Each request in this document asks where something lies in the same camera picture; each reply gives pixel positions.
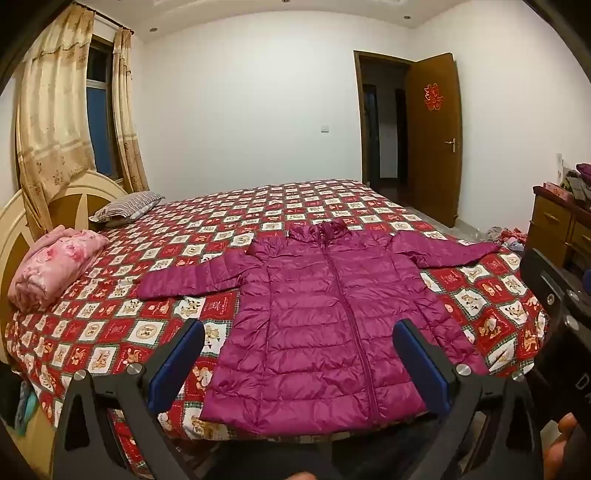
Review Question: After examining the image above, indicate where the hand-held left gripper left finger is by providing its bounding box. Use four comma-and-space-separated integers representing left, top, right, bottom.
51, 318, 206, 480

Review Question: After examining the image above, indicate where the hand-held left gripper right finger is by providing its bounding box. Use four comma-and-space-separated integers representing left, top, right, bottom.
392, 318, 546, 480

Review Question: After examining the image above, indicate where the purple puffer jacket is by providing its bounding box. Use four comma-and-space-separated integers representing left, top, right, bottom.
135, 220, 502, 437

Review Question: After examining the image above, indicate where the pile of clothes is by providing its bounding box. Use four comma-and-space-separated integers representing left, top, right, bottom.
558, 162, 591, 204

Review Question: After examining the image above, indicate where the person's right hand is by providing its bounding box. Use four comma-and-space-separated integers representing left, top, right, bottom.
544, 413, 591, 480

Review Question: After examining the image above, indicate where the bed with red printed sheet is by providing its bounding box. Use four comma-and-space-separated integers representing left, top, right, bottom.
4, 179, 550, 478

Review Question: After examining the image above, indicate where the wooden dresser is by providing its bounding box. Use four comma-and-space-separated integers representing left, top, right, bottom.
526, 185, 591, 268

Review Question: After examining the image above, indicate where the clutter of red cloths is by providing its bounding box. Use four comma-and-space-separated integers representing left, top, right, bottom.
485, 226, 527, 252

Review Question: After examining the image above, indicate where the teal cloth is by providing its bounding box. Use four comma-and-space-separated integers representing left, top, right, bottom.
16, 383, 38, 431

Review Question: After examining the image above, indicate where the pink floral folded blanket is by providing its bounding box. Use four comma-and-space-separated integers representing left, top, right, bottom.
8, 226, 110, 312

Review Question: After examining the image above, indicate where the striped pillow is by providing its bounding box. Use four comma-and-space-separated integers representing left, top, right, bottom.
89, 191, 165, 228

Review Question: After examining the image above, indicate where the brown wooden door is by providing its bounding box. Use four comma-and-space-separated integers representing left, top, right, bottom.
406, 53, 464, 228

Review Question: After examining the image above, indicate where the cream wooden headboard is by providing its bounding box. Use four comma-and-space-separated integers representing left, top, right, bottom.
0, 172, 127, 365

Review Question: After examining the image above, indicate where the window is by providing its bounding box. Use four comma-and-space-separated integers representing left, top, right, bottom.
85, 37, 125, 183

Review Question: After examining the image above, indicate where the wide beige floral curtain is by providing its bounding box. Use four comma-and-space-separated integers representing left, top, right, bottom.
16, 4, 96, 232

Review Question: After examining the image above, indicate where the dark curtain rod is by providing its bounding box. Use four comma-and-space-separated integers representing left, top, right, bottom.
95, 11, 134, 34

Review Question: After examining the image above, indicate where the dark wooden door frame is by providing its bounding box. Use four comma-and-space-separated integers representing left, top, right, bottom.
353, 50, 411, 195

